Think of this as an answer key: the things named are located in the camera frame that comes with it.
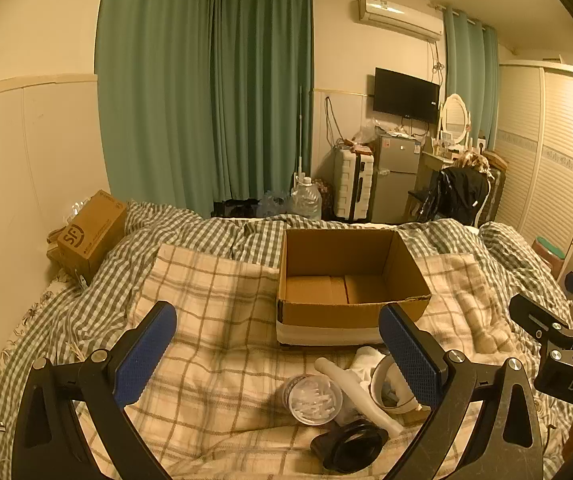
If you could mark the wide green curtain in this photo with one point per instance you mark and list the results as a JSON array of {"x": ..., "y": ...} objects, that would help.
[{"x": 156, "y": 85}]

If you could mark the cardboard box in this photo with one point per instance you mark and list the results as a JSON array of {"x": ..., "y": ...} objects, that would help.
[
  {"x": 91, "y": 230},
  {"x": 326, "y": 310}
]

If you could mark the black jacket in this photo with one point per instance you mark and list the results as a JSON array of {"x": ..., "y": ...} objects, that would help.
[{"x": 458, "y": 192}]

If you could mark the patterned fluffy cloth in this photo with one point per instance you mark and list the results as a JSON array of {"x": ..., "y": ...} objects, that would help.
[{"x": 471, "y": 161}]

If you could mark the black round cap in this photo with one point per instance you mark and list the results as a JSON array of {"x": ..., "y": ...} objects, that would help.
[{"x": 349, "y": 447}]

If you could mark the clear water jug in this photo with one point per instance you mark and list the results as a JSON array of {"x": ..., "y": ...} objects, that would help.
[{"x": 306, "y": 202}]

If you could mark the black bag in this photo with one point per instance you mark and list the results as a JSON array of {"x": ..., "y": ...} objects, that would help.
[{"x": 234, "y": 208}]

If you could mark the closed cardboard box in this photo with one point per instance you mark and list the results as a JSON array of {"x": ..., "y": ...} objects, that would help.
[{"x": 91, "y": 230}]

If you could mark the white air conditioner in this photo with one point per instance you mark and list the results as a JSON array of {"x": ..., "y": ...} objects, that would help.
[{"x": 399, "y": 15}]

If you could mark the clear cotton swab container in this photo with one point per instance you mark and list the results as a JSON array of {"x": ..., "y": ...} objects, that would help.
[{"x": 314, "y": 400}]

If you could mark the white mop pole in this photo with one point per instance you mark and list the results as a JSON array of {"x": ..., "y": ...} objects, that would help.
[{"x": 299, "y": 135}]

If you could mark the dark floral bag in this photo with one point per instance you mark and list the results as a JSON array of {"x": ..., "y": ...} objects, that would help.
[{"x": 325, "y": 195}]

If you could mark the white vanity desk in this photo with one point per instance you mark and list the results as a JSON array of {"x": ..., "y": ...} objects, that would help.
[{"x": 434, "y": 162}]

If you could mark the black wall television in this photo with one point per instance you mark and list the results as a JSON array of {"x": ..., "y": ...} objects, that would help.
[{"x": 405, "y": 94}]

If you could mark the narrow green curtain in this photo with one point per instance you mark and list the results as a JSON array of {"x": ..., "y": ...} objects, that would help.
[{"x": 468, "y": 70}]

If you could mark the white louvred wardrobe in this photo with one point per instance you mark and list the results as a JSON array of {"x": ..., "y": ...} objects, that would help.
[{"x": 546, "y": 160}]

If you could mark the white plastic scoop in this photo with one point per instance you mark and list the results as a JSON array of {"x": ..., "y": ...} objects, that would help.
[{"x": 377, "y": 385}]

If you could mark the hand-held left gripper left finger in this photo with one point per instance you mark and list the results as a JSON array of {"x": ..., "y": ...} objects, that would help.
[{"x": 146, "y": 355}]

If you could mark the small silver fridge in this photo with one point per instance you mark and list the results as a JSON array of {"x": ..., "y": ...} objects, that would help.
[{"x": 396, "y": 180}]

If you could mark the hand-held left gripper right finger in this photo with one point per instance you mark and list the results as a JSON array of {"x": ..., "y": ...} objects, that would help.
[{"x": 411, "y": 360}]

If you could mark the white suitcase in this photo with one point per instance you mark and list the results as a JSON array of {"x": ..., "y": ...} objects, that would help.
[{"x": 354, "y": 185}]

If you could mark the brown suitcase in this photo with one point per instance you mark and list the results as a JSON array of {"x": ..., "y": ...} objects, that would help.
[{"x": 497, "y": 180}]

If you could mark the clear plastic bag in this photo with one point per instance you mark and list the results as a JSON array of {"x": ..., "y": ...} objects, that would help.
[{"x": 366, "y": 132}]

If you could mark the beige plaid blanket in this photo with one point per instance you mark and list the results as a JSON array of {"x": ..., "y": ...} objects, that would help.
[{"x": 216, "y": 320}]

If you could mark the white cloth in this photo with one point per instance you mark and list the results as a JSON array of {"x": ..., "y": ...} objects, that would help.
[{"x": 369, "y": 360}]

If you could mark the oval white mirror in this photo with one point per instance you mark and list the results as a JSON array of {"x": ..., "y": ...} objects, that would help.
[{"x": 455, "y": 115}]

